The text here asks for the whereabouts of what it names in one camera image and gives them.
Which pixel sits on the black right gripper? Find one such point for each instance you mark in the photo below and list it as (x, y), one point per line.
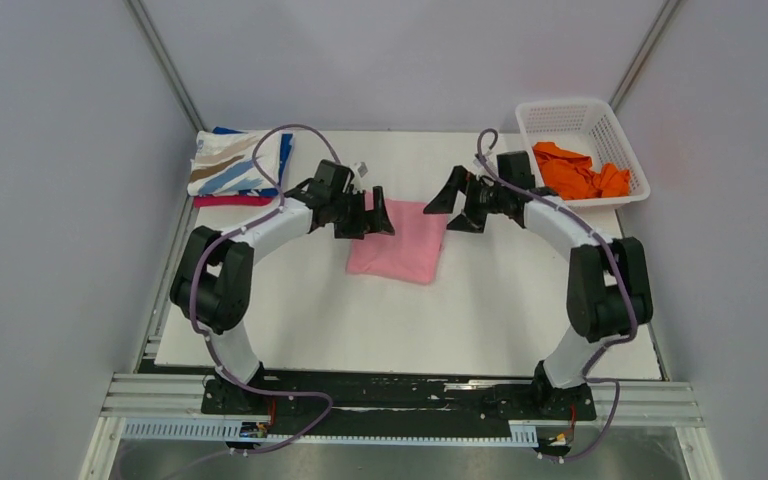
(445, 202)

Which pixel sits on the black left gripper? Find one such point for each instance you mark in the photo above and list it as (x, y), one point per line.
(376, 223)

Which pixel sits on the pink t-shirt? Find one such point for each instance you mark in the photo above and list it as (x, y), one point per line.
(411, 255)

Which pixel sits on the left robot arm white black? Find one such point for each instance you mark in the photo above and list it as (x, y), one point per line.
(213, 281)

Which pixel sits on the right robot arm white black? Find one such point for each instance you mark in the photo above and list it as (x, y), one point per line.
(608, 293)

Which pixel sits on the orange crumpled t-shirt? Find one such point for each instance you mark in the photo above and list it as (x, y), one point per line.
(574, 177)

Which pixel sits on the white plastic basket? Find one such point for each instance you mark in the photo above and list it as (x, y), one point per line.
(586, 126)

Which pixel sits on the white blue beige folded shirt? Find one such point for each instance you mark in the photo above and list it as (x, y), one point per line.
(217, 153)

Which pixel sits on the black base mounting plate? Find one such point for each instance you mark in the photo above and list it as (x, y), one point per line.
(395, 405)

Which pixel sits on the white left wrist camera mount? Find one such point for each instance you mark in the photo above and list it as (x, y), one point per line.
(359, 169)

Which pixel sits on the metal corner rail left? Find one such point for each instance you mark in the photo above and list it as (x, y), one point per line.
(151, 35)

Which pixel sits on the metal corner rail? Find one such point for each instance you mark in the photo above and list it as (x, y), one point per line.
(656, 31)
(151, 35)

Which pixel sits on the metal corner rail right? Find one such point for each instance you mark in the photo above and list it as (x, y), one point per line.
(656, 31)

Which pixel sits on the aluminium frame rail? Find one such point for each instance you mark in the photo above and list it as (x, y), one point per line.
(641, 403)

